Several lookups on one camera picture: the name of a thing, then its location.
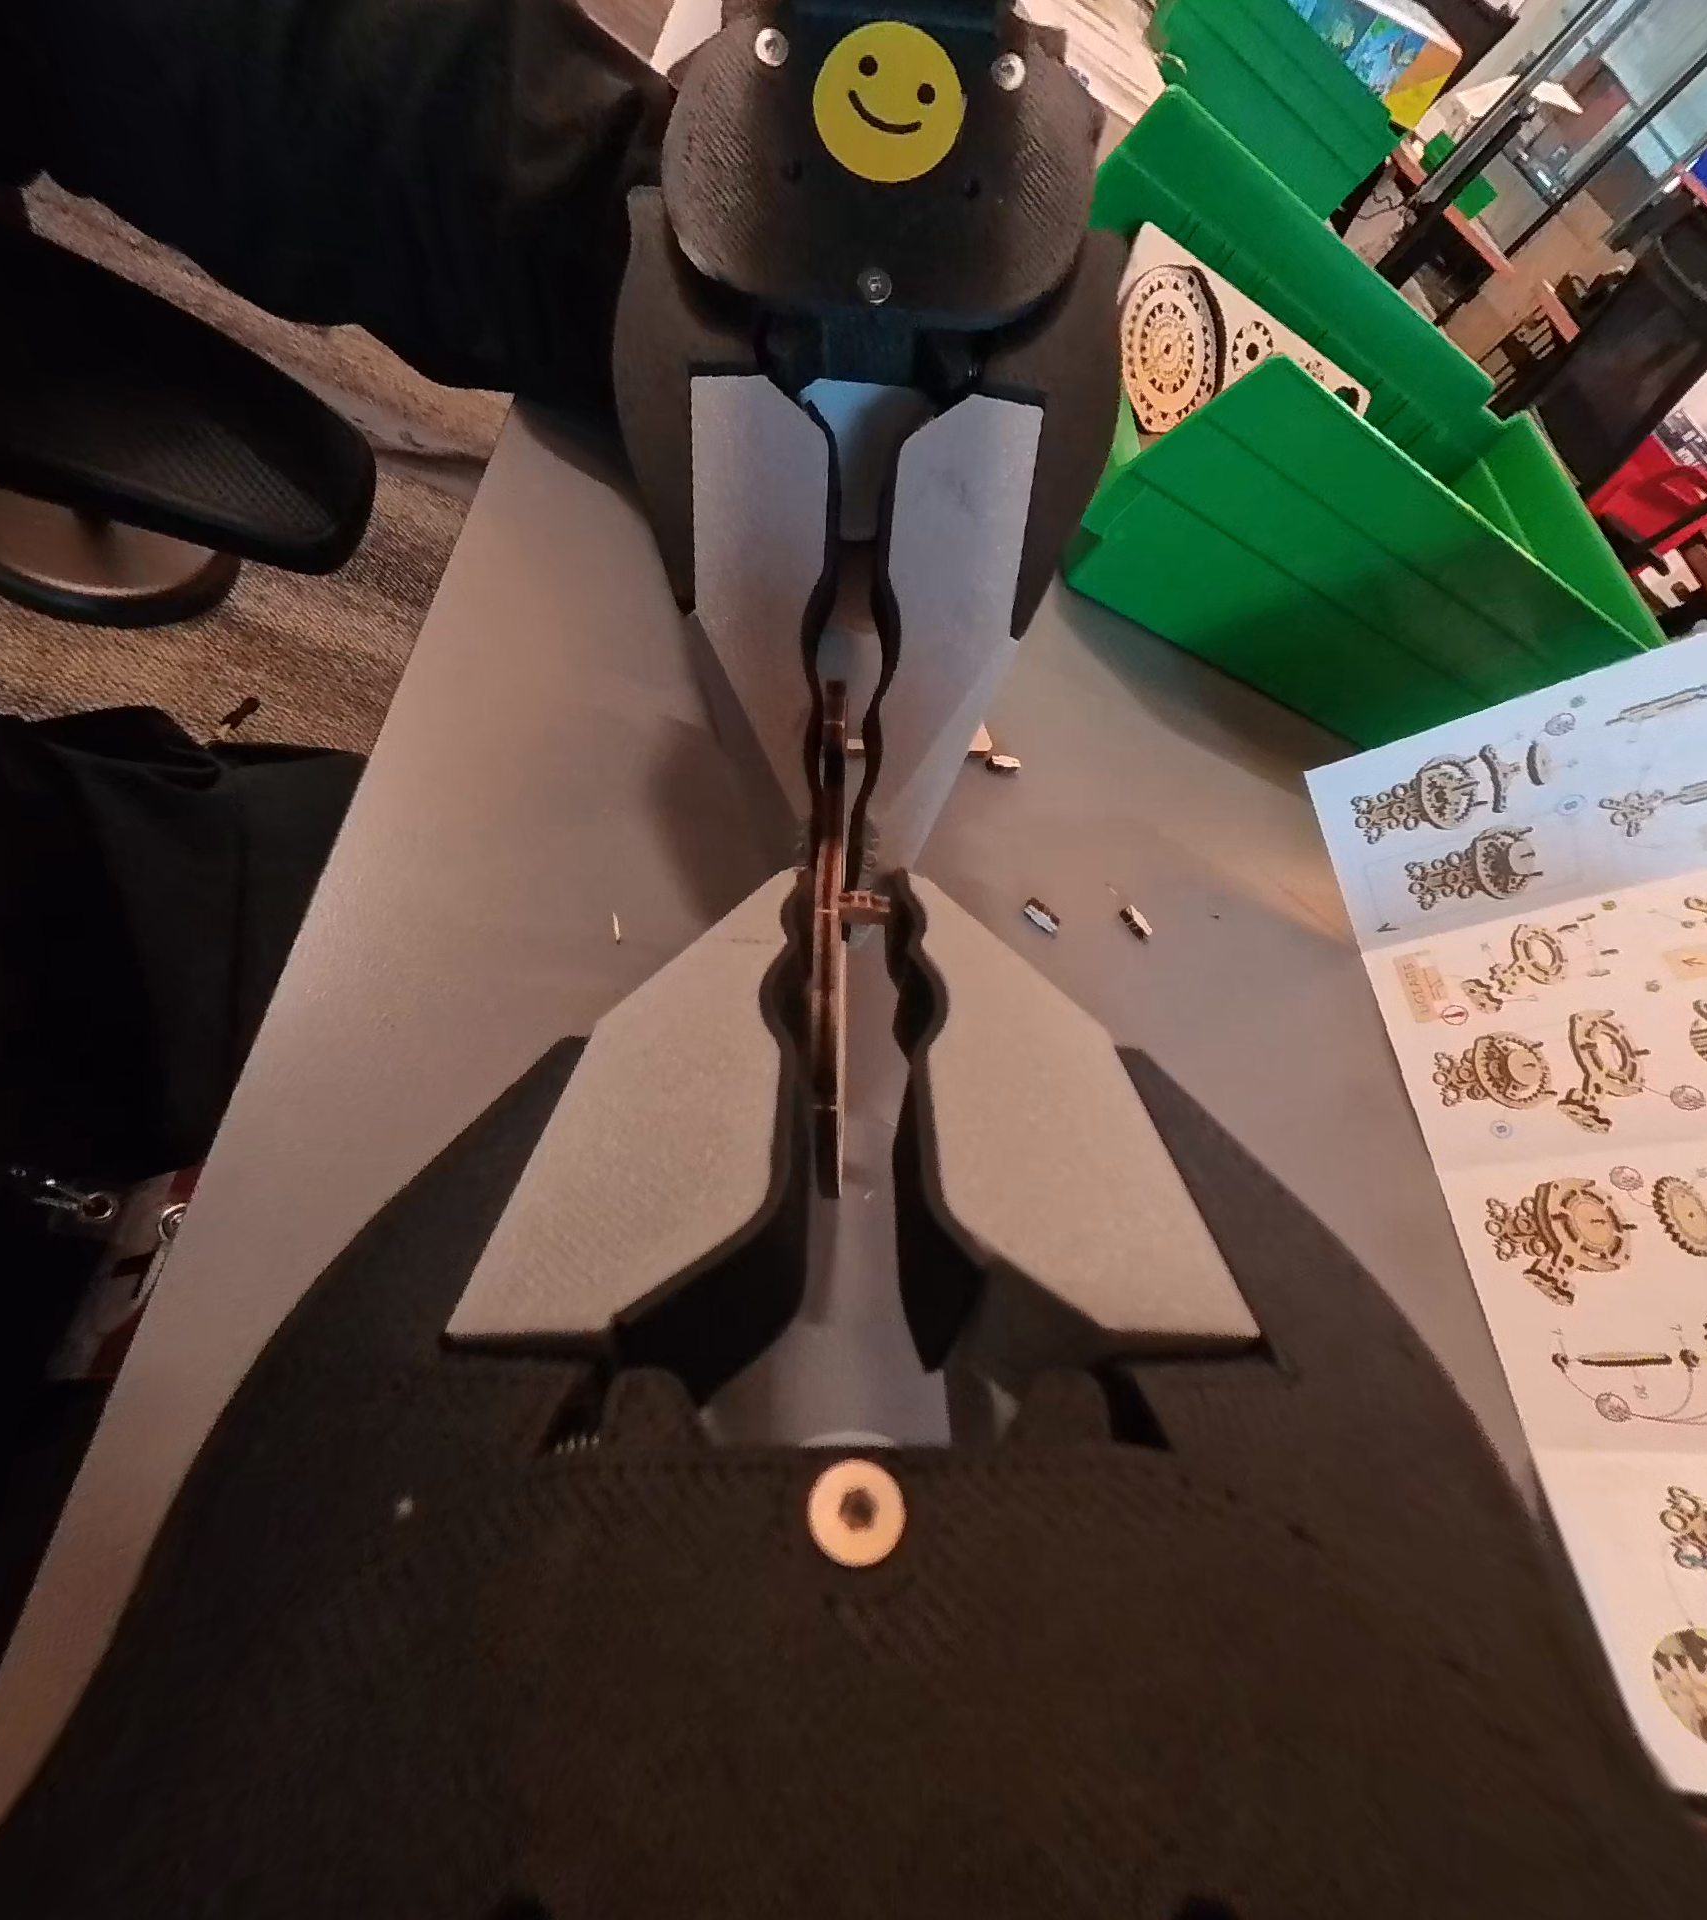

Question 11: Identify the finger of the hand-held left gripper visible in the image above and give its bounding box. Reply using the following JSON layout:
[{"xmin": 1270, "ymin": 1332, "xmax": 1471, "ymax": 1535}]
[
  {"xmin": 850, "ymin": 385, "xmax": 1047, "ymax": 879},
  {"xmin": 688, "ymin": 371, "xmax": 843, "ymax": 847}
]

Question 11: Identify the black storage bin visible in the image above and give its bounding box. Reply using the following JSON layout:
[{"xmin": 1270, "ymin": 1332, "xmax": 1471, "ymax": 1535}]
[{"xmin": 1535, "ymin": 226, "xmax": 1707, "ymax": 489}]

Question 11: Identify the round wooden gear disc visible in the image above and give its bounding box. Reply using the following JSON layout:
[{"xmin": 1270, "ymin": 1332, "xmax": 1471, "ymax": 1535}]
[{"xmin": 801, "ymin": 678, "xmax": 854, "ymax": 1201}]

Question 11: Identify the laser-cut plywood parts sheet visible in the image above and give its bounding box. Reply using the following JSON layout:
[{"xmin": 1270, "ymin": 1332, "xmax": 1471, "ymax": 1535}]
[{"xmin": 1121, "ymin": 226, "xmax": 1372, "ymax": 441}]

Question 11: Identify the green plastic bin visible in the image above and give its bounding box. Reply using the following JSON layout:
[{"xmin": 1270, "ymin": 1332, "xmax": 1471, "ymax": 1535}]
[
  {"xmin": 1061, "ymin": 83, "xmax": 1672, "ymax": 752},
  {"xmin": 1148, "ymin": 0, "xmax": 1401, "ymax": 212}
]

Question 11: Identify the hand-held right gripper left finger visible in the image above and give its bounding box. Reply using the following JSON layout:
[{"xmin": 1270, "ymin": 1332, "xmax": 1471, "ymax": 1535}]
[{"xmin": 444, "ymin": 866, "xmax": 816, "ymax": 1403}]

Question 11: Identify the black office chair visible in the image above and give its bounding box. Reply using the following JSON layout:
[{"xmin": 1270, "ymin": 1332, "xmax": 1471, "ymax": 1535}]
[{"xmin": 0, "ymin": 178, "xmax": 378, "ymax": 627}]

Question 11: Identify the printed instruction sheet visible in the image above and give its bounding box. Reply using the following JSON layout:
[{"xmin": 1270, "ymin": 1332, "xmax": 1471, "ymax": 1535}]
[{"xmin": 1302, "ymin": 601, "xmax": 1707, "ymax": 1802}]

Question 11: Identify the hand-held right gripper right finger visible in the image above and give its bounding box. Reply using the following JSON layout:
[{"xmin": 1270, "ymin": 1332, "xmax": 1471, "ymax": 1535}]
[{"xmin": 887, "ymin": 870, "xmax": 1262, "ymax": 1373}]

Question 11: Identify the colourful picture box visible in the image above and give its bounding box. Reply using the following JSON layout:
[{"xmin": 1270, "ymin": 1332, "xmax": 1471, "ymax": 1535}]
[{"xmin": 1286, "ymin": 0, "xmax": 1465, "ymax": 129}]

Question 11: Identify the red plastic bin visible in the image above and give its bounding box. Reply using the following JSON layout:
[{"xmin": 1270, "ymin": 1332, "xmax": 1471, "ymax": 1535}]
[{"xmin": 1587, "ymin": 443, "xmax": 1707, "ymax": 603}]

